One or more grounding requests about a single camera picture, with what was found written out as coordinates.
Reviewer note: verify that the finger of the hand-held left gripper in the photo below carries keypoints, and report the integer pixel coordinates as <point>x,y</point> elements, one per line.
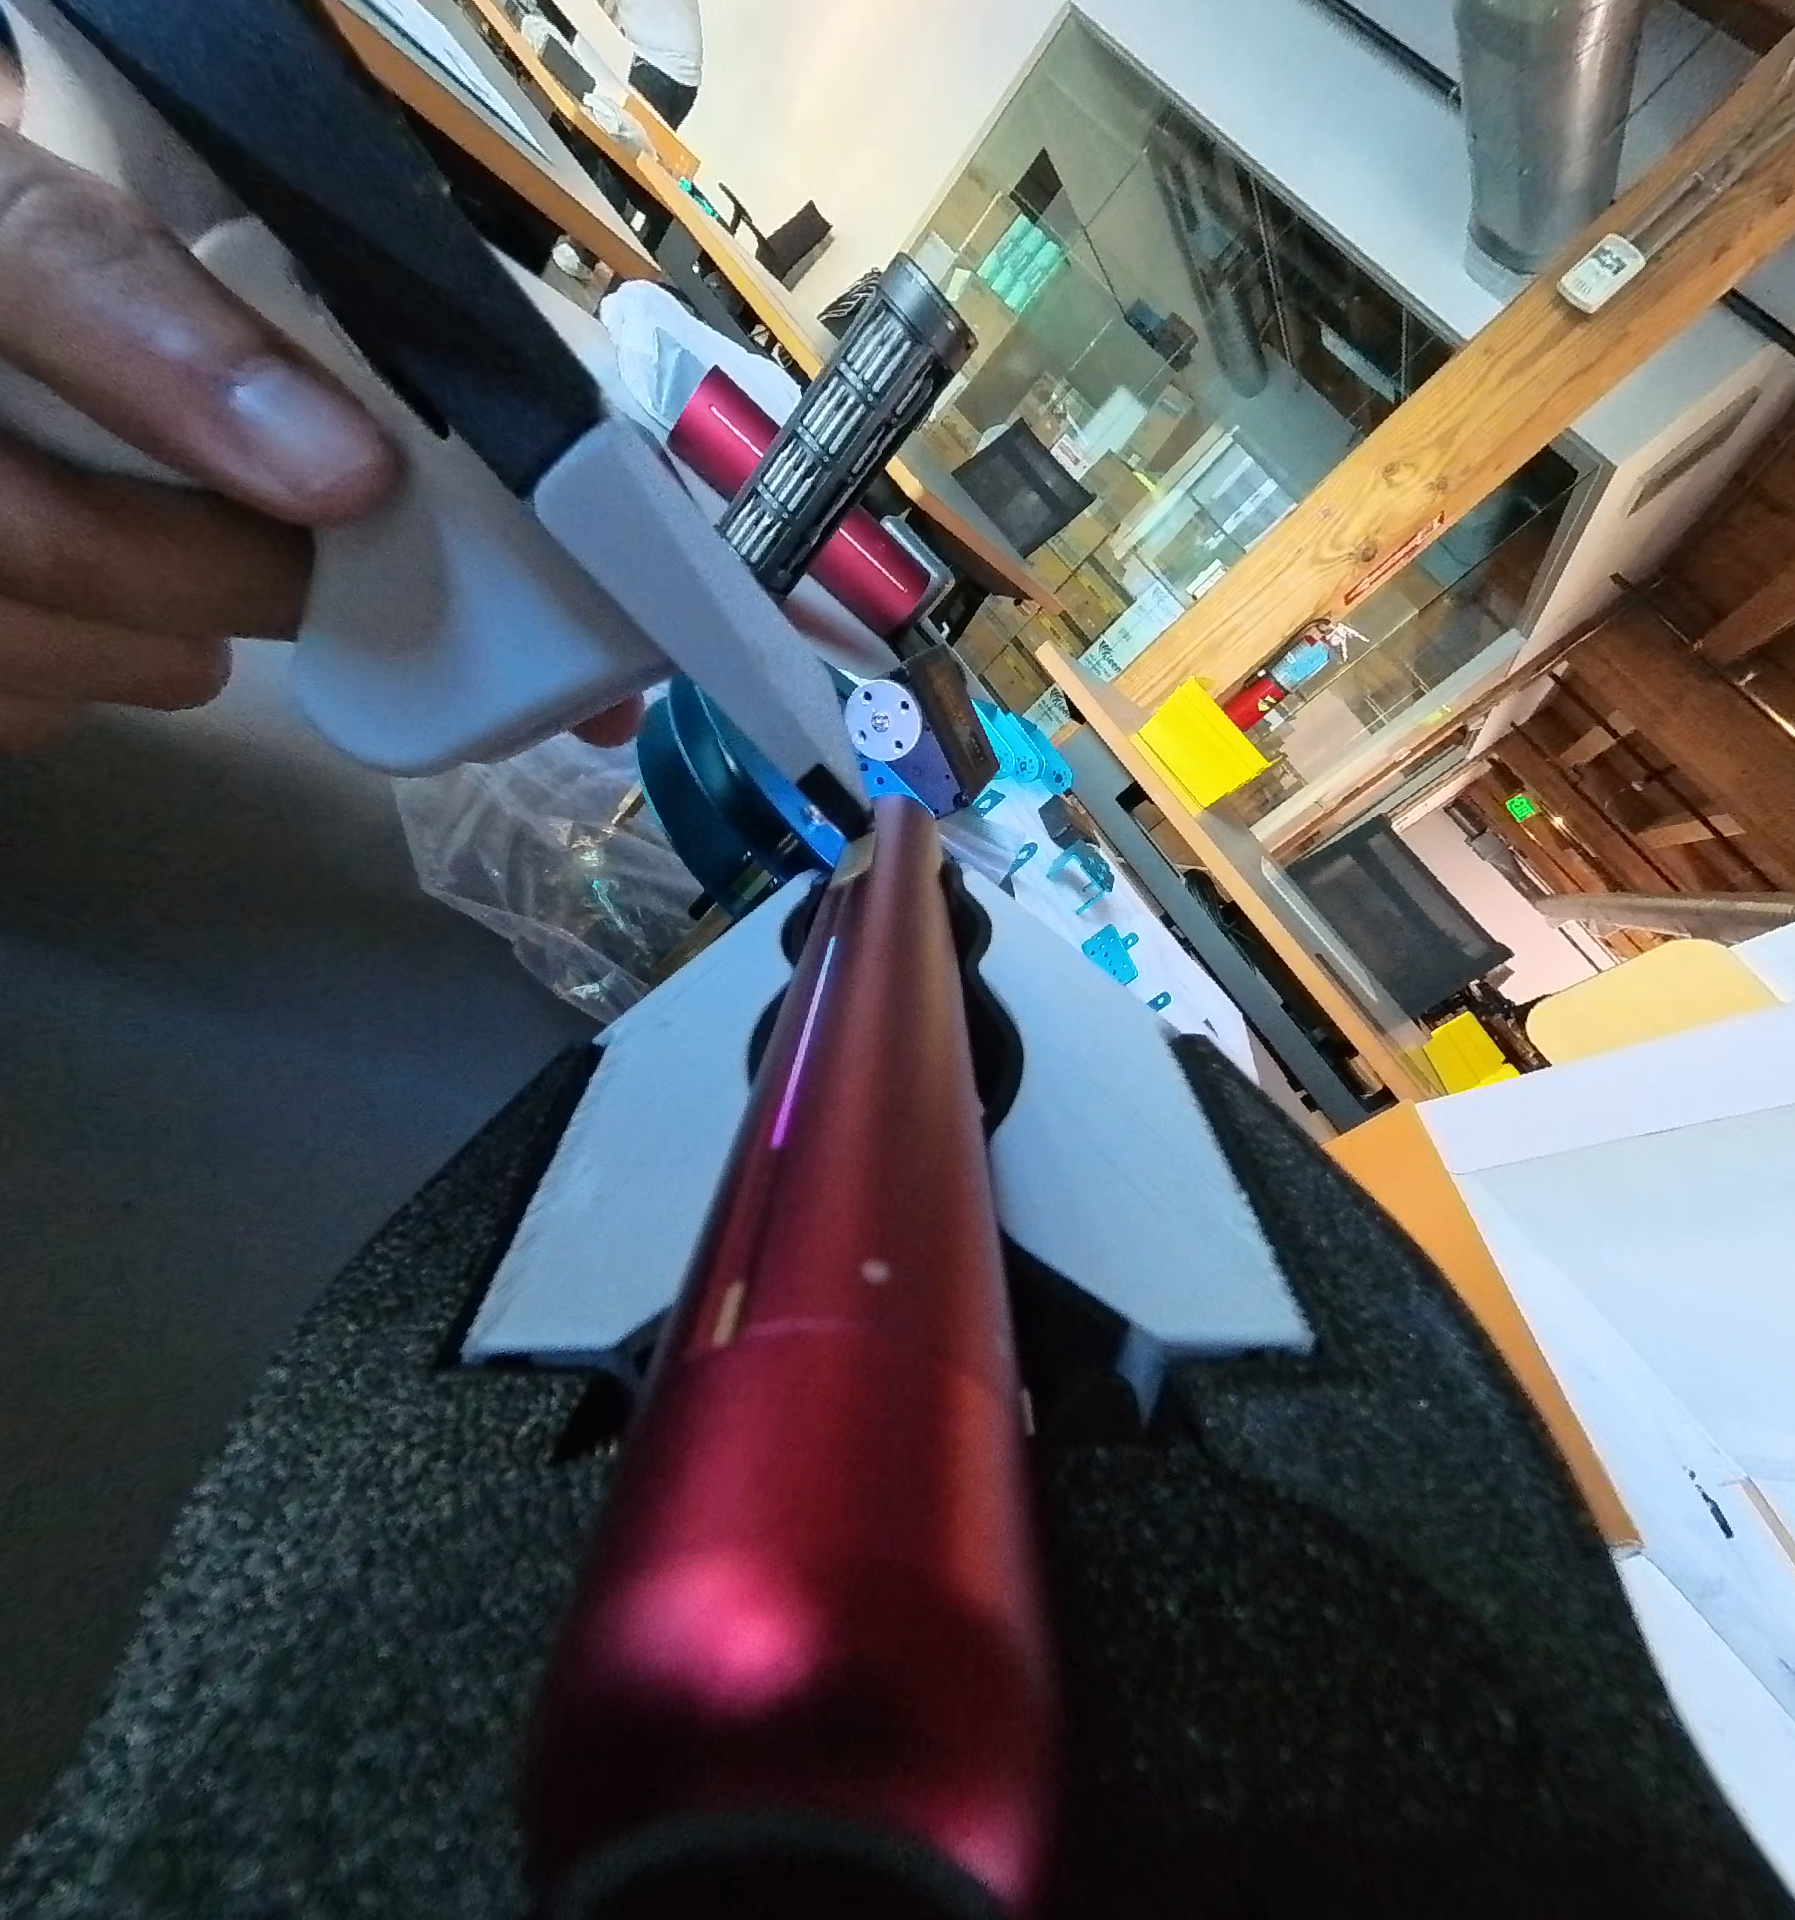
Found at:
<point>447,629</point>
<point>688,584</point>

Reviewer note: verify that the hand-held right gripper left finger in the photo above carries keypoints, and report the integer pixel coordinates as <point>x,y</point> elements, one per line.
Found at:
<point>611,1199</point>

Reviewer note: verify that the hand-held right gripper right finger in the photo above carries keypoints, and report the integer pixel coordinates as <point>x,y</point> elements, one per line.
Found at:
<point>1138,1199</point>

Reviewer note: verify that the red electric screwdriver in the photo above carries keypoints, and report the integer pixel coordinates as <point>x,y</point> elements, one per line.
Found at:
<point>837,1351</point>

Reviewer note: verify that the blue toy robot arm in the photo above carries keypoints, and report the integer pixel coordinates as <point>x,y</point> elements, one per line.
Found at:
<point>905,766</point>

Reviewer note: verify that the person's left hand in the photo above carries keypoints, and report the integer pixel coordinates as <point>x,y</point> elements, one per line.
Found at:
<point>88,300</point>

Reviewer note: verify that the red cylindrical screwdriver case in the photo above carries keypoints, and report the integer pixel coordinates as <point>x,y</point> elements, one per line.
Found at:
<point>717,429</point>

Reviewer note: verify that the black screwdriver bit holder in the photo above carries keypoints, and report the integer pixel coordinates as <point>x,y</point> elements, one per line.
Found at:
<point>837,421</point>

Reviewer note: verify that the white plastic bag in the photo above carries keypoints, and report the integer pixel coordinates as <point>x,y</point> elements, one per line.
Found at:
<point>657,346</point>

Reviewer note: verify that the clear plastic bag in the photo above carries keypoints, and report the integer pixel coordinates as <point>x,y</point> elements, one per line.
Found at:
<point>536,872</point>

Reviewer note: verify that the black chair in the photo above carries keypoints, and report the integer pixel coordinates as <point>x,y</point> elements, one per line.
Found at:
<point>794,239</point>

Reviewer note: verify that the small yellow storage bin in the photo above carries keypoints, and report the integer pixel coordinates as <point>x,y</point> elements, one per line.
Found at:
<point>1468,1049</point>

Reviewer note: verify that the large yellow storage bin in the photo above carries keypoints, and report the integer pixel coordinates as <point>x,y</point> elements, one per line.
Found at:
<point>1197,742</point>

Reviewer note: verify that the red fire extinguisher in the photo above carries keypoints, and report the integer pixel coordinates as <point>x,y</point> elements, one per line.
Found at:
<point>1257,698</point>

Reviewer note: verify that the white cardboard box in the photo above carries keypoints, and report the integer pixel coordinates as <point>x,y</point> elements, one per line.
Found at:
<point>1662,1274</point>

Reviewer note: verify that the yellow chair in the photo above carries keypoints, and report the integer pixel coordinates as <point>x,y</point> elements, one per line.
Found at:
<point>1648,1004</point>

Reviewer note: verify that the glass partition window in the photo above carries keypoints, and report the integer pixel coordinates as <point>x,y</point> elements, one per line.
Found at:
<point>1286,300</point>

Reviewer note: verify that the wooden ceiling beam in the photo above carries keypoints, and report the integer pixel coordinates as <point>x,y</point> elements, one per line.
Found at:
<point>1513,375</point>

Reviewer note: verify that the blue metal bracket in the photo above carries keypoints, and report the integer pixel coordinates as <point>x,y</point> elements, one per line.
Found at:
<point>1085,874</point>
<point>1024,750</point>
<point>1112,957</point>

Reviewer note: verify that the white wall sensor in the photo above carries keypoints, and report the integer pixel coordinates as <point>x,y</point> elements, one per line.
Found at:
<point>1599,275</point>

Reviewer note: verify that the metal ventilation duct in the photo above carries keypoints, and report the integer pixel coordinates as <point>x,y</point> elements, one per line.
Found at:
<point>1551,135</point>

